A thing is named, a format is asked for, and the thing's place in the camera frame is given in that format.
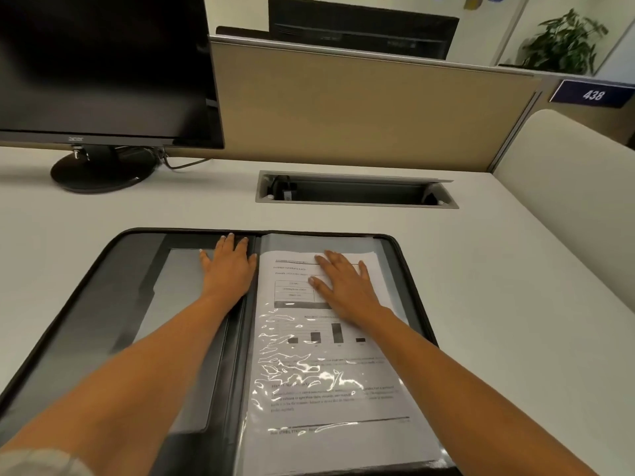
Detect black zip portfolio folder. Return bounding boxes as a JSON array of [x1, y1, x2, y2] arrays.
[[0, 227, 463, 476]]

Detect black round monitor stand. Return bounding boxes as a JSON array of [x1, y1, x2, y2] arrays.
[[50, 144, 160, 194]]

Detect person's left forearm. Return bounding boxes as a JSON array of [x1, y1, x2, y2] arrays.
[[0, 292, 249, 476]]

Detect person's right forearm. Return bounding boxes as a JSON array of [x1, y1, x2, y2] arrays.
[[342, 304, 603, 476]]

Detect clear plastic sleeve pages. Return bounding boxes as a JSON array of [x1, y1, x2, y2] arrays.
[[235, 233, 453, 476]]

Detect black power plug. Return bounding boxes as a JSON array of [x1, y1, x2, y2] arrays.
[[267, 175, 299, 202]]

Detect cream rounded side panel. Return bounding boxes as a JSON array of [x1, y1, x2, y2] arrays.
[[493, 109, 635, 324]]

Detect beige desk partition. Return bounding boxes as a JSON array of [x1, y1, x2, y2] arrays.
[[209, 35, 544, 174]]

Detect printed paper with chart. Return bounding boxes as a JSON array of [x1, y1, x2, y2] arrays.
[[252, 250, 413, 438]]

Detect green potted plant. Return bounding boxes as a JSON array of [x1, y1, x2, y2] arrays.
[[518, 8, 610, 76]]

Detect black monitor behind partition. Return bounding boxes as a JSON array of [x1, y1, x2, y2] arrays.
[[267, 0, 461, 61]]

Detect black computer monitor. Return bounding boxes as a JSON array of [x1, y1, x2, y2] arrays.
[[0, 0, 225, 150]]

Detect person's left hand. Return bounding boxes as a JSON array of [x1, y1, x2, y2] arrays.
[[198, 233, 259, 302]]

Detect black monitor cable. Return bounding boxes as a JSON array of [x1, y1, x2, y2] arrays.
[[158, 147, 225, 171]]

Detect person's right hand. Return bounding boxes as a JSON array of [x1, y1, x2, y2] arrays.
[[308, 250, 387, 326]]

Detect blue number sign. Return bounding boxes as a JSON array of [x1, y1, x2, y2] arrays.
[[549, 78, 635, 110]]

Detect gray desk cable tray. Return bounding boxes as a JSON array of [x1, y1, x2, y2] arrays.
[[255, 169, 460, 210]]

